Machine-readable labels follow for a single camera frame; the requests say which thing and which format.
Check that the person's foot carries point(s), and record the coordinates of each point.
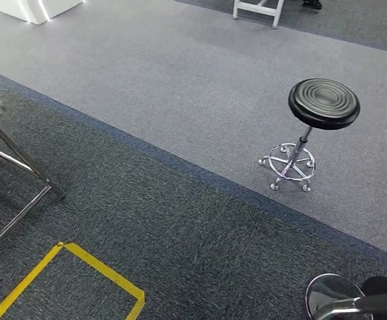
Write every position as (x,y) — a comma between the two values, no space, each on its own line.
(311,4)

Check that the yellow floor tape strip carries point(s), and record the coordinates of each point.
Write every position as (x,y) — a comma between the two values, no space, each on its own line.
(103,268)

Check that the white table frame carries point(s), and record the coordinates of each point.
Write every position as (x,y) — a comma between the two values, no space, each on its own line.
(276,13)

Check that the white low platform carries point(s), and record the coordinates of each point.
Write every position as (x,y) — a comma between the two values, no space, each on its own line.
(29,9)

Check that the black round stool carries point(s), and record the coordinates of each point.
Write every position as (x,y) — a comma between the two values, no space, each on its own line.
(323,104)

